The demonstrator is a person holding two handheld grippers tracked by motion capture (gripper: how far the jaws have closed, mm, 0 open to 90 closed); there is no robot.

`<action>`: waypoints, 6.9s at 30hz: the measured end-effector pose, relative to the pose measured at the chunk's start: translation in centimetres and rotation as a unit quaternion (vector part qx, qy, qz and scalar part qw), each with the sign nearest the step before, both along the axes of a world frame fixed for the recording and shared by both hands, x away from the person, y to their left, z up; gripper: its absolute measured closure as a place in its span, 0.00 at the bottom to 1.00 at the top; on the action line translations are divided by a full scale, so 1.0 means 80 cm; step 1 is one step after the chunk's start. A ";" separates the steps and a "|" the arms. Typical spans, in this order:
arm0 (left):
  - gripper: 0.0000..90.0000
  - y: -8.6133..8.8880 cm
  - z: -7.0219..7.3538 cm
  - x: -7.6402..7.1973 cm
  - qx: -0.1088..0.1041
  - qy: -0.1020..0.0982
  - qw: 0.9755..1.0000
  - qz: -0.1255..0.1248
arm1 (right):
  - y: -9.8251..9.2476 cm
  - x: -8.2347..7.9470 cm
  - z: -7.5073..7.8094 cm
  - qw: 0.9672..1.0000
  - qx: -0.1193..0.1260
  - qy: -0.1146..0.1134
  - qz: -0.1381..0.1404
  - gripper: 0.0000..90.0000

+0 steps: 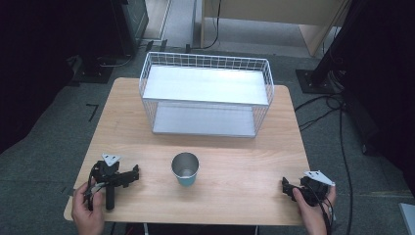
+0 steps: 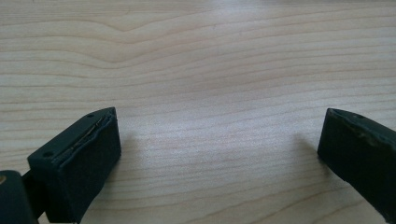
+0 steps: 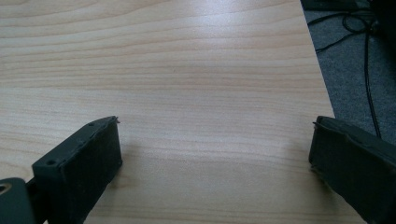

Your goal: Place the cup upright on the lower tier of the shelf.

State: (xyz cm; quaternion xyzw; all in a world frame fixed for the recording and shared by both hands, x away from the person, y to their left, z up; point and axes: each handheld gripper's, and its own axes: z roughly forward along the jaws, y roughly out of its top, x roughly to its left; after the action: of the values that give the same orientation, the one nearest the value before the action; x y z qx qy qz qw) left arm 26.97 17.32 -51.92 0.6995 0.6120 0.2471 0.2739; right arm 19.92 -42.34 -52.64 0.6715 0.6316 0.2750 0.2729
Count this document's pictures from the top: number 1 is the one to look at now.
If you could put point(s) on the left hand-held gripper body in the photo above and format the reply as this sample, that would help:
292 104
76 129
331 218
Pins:
110 178

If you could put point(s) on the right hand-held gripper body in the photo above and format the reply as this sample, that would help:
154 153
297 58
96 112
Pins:
314 188

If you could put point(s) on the person's right hand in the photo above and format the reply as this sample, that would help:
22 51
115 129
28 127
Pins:
310 213

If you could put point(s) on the person's left hand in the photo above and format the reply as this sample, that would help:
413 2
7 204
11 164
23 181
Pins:
86 215

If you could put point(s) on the teal metal cup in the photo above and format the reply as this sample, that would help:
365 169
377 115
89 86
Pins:
185 169

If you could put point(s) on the pale grey box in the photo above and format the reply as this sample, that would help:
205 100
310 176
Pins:
408 218

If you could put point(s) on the black metal stand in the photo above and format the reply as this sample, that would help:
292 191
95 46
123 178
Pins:
326 62

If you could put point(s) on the black equipment cabinet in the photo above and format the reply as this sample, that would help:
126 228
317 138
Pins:
127 26

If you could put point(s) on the light wooden furniture panel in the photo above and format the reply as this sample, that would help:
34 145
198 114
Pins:
277 11

